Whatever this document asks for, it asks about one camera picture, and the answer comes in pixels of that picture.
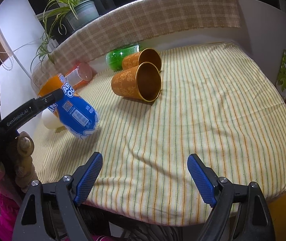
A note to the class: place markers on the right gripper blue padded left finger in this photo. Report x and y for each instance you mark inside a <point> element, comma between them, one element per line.
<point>72,190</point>

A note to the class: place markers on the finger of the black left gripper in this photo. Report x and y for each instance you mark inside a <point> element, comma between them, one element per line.
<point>16,119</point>

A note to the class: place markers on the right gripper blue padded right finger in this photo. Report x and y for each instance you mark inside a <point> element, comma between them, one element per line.
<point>218,192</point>

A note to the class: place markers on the blue orange paper cup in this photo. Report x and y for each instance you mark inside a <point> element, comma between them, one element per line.
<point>78,116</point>

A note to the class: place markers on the near orange patterned cup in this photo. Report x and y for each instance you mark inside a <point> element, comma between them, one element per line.
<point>142,82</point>

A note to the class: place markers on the orange patterned cup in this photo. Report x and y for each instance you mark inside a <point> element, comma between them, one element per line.
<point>147,55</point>
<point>142,82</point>

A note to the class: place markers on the far orange patterned cup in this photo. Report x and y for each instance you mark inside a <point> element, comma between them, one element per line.
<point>147,55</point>

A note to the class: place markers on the gloved left hand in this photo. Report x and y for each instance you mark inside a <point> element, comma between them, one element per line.
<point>19,152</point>

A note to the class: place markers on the orange labelled clear jar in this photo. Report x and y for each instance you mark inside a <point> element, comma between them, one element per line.
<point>79,76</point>

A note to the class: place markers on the striped yellow table cloth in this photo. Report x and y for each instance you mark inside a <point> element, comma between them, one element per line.
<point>214,102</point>

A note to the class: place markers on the green plastic bottle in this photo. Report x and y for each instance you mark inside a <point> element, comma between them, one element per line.
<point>114,58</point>

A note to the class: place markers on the spider plant in grey pot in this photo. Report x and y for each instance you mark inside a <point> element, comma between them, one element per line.
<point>59,19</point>

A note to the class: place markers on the beige plaid cloth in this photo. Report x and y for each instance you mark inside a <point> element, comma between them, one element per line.
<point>134,22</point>

